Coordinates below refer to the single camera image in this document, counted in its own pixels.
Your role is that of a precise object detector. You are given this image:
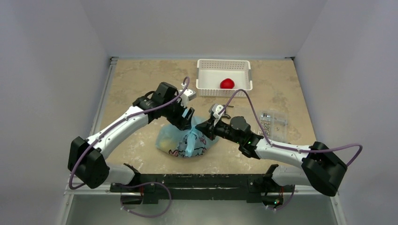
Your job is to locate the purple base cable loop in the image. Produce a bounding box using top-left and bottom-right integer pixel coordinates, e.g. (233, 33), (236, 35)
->
(120, 181), (173, 218)

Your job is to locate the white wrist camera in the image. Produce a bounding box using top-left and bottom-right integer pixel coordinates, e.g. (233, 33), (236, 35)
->
(178, 83), (197, 107)
(209, 104), (224, 124)

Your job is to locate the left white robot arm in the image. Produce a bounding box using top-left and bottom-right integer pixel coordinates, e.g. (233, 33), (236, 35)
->
(68, 80), (196, 192)

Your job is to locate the clear plastic screw box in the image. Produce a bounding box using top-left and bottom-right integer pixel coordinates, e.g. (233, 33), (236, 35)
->
(257, 110), (288, 143)

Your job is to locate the blue printed plastic bag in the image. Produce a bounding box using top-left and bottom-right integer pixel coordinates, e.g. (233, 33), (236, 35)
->
(155, 116), (219, 158)

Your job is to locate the yellow fake fruit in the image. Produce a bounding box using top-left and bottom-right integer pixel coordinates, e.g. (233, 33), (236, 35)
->
(159, 139), (176, 151)

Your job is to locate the dark metal faucet tap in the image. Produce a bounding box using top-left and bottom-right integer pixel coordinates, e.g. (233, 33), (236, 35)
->
(221, 105), (234, 120)

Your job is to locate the red fake apple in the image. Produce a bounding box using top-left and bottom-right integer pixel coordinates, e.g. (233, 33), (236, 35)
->
(219, 78), (235, 89)

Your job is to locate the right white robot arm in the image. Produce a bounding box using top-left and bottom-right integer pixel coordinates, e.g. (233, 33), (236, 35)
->
(195, 116), (347, 196)

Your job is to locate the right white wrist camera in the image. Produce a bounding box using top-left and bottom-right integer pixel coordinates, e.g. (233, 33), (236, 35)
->
(209, 104), (224, 124)

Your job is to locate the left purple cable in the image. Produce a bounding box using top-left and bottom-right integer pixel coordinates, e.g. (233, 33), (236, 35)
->
(69, 76), (190, 190)

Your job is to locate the white perforated plastic basket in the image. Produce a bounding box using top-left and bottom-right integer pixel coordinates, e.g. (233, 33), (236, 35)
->
(196, 59), (253, 97)

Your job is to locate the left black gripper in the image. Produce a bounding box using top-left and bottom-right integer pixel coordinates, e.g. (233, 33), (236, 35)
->
(162, 96), (194, 130)

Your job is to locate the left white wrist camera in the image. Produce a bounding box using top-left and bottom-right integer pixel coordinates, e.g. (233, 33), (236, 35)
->
(178, 83), (197, 107)

